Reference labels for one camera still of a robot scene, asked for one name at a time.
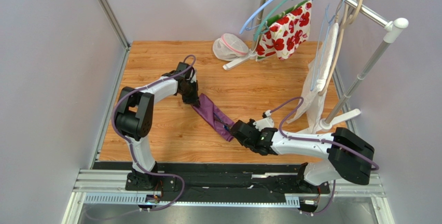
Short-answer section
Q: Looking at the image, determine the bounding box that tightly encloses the white towel on hanger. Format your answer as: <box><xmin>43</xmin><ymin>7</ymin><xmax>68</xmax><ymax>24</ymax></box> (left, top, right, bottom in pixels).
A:
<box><xmin>286</xmin><ymin>23</ymin><xmax>339</xmax><ymax>134</ymax></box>

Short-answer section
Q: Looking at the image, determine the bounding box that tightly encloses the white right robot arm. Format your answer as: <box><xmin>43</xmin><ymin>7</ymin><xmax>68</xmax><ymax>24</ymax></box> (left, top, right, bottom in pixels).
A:
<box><xmin>230</xmin><ymin>119</ymin><xmax>379</xmax><ymax>186</ymax></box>

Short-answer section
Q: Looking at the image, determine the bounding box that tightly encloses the purple cloth napkin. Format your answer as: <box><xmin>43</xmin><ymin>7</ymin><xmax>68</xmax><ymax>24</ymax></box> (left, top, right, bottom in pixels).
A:
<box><xmin>193</xmin><ymin>93</ymin><xmax>234</xmax><ymax>142</ymax></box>

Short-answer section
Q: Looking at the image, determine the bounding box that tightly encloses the blue thin wire hanger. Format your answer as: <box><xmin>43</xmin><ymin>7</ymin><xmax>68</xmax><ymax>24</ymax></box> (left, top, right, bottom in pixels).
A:
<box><xmin>310</xmin><ymin>0</ymin><xmax>345</xmax><ymax>92</ymax></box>

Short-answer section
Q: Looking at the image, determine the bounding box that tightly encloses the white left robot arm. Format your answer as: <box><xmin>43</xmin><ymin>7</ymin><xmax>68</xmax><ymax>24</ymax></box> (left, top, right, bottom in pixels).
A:
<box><xmin>112</xmin><ymin>62</ymin><xmax>200</xmax><ymax>177</ymax></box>

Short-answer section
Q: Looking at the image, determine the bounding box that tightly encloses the red poppy floral cloth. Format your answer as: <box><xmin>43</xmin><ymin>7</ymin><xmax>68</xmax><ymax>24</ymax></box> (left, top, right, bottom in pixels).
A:
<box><xmin>256</xmin><ymin>0</ymin><xmax>312</xmax><ymax>61</ymax></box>

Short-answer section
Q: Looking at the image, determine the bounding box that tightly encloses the light blue plastic hanger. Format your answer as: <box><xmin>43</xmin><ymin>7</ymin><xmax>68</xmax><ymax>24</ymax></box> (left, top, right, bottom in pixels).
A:
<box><xmin>239</xmin><ymin>0</ymin><xmax>299</xmax><ymax>34</ymax></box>

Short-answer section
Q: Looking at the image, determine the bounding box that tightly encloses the white mesh laundry bag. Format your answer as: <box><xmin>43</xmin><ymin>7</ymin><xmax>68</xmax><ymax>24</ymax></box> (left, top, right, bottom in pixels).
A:
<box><xmin>212</xmin><ymin>33</ymin><xmax>249</xmax><ymax>61</ymax></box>

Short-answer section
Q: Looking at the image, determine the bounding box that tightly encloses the metal clothes rack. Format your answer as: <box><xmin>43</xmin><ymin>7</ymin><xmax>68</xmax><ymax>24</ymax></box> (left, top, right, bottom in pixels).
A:
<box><xmin>223</xmin><ymin>0</ymin><xmax>409</xmax><ymax>133</ymax></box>

